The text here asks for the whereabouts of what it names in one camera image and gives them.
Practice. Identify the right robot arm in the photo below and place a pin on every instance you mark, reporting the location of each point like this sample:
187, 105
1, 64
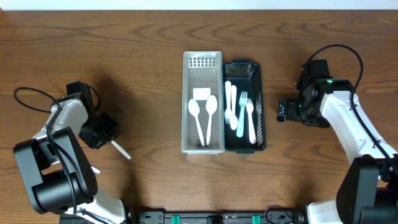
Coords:
368, 193

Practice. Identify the white plastic fork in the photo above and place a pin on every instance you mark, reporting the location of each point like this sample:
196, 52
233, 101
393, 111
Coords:
250, 109
242, 104
227, 113

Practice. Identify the white plastic spoon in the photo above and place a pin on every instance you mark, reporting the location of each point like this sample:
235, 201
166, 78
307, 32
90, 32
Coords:
211, 107
233, 119
194, 110
120, 149
95, 170

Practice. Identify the white label sticker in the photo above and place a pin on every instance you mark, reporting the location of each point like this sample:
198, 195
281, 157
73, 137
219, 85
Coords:
201, 94

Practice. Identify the black plastic mesh basket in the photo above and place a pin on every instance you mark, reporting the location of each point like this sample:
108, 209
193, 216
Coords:
246, 75

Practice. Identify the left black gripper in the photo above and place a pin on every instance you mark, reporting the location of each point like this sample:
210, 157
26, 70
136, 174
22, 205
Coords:
104, 131

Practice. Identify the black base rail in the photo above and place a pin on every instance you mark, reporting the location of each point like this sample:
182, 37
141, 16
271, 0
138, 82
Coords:
273, 214

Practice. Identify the clear plastic mesh basket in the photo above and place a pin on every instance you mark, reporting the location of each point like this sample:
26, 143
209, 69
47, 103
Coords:
202, 69

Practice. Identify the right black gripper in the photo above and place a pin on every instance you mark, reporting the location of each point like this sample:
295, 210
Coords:
283, 111

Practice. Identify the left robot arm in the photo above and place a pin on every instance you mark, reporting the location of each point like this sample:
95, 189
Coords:
56, 173

